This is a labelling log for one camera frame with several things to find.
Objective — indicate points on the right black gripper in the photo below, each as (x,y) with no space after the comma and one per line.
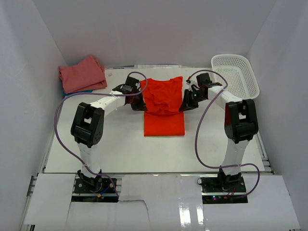
(187,103)

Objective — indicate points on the papers at back edge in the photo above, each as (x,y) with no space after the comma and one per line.
(147,66)

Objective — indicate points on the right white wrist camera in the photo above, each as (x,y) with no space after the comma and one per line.
(192,85)

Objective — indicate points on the orange t shirt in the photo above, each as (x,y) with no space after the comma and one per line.
(163,100)

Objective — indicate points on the folded pink t shirt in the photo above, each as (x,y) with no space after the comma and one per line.
(88,74)

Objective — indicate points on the white plastic basket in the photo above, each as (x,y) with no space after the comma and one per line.
(238,73)

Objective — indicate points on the folded blue t shirt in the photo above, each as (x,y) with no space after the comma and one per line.
(85,91)

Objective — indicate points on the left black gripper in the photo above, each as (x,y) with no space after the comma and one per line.
(141,106)

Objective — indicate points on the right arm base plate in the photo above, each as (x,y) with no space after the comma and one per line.
(215,194)

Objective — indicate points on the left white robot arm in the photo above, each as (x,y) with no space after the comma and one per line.
(88,123)

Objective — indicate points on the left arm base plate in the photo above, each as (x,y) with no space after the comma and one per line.
(102,192)

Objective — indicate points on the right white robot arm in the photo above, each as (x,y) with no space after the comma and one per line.
(240,121)

